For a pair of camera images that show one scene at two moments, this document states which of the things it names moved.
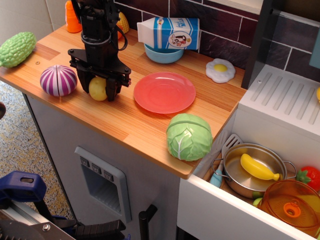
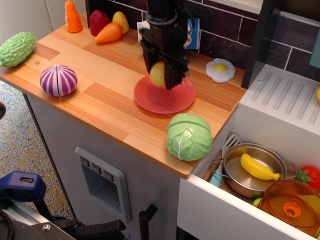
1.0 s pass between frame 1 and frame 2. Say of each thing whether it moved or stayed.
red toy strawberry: stayed
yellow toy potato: moved
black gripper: moved
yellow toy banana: stayed
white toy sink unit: stayed
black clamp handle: stayed
